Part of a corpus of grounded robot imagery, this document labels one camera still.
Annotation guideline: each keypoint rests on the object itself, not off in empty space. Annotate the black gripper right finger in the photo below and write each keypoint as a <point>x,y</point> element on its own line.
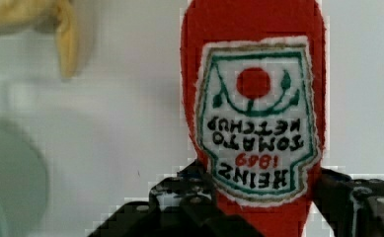
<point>352,207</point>

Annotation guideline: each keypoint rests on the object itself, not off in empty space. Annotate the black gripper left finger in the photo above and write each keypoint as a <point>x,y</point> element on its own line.
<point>181,206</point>

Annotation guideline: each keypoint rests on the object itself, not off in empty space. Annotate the red plush ketchup bottle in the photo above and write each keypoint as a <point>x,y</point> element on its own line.
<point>254,85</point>

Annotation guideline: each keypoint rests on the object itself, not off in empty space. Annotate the green mug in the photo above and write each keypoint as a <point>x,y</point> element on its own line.
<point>23,182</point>

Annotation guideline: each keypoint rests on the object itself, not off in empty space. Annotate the yellow plush banana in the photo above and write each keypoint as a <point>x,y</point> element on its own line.
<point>58,16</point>

